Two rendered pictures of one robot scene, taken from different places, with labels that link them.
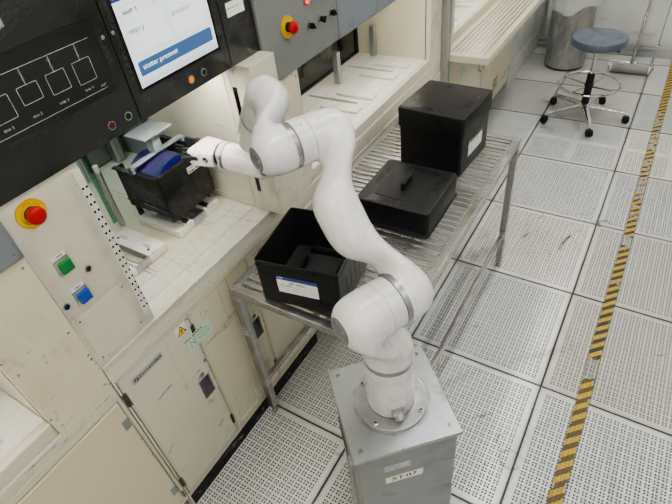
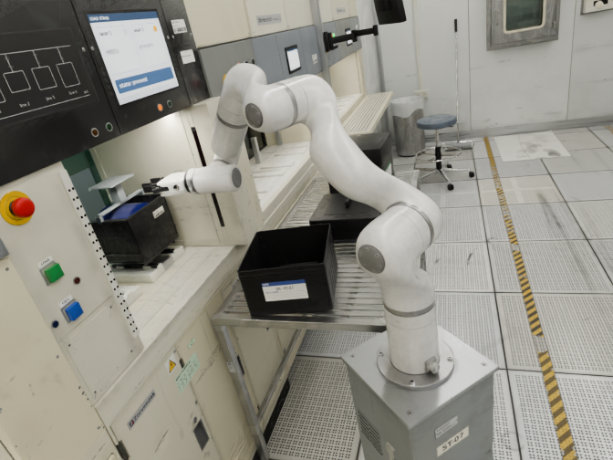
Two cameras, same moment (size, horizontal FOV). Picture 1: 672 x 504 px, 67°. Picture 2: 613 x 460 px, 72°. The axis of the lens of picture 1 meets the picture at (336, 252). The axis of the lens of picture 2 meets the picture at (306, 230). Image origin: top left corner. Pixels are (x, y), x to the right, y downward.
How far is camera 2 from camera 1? 48 cm
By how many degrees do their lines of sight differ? 20
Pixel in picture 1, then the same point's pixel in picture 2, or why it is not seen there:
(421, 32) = not seen: hidden behind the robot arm
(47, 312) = (34, 328)
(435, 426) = (471, 369)
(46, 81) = (33, 74)
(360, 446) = (407, 408)
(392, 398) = (424, 344)
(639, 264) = (533, 260)
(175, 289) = (160, 320)
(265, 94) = (247, 70)
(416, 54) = not seen: hidden behind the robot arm
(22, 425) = not seen: outside the picture
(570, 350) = (515, 334)
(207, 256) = (185, 288)
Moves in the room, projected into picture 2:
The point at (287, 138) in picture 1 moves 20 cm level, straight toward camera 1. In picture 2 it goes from (281, 89) to (320, 95)
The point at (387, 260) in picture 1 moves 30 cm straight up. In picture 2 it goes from (394, 187) to (379, 37)
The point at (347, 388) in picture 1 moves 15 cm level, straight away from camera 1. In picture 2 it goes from (367, 363) to (342, 331)
